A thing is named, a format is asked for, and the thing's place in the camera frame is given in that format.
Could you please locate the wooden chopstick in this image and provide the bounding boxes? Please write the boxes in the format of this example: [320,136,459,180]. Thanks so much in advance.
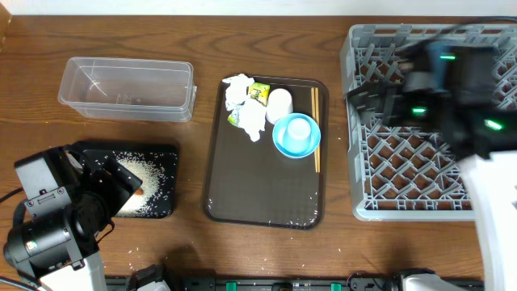
[313,87,321,173]
[311,87,318,172]

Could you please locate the pink plastic cup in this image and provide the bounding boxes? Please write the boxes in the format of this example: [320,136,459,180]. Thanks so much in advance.
[266,88,293,124]

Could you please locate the light blue bowl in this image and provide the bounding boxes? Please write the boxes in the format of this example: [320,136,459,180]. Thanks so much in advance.
[272,113,321,159]

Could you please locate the white napkin wrapper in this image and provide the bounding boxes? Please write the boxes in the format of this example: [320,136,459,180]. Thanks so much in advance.
[227,99,266,142]

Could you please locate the white paper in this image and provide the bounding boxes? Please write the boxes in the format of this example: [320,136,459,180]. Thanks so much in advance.
[222,74,254,111]

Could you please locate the dark blue plate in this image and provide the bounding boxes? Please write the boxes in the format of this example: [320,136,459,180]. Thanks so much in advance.
[426,40,456,92]

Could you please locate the light blue cup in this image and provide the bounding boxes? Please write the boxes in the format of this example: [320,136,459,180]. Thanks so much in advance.
[283,118,311,154]

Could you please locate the yellow green snack wrapper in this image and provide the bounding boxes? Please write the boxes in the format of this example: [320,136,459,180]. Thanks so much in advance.
[247,82,271,107]

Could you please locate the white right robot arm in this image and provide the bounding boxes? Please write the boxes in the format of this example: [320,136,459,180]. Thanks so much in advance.
[346,41,516,290]

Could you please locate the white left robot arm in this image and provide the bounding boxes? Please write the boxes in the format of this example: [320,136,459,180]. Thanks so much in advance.
[3,146,142,290]

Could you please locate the grey dishwasher rack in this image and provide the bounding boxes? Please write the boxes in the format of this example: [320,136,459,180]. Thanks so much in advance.
[340,23,516,221]

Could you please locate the clear plastic bin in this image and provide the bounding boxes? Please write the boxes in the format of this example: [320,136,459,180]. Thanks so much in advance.
[58,57,196,122]

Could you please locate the pile of white rice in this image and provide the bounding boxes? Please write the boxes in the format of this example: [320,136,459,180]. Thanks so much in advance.
[89,150,178,219]

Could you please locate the black shallow tray bin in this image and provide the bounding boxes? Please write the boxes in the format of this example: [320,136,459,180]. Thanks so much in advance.
[73,141,179,219]

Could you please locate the brown serving tray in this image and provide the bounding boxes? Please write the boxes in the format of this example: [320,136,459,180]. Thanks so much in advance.
[202,76,330,230]

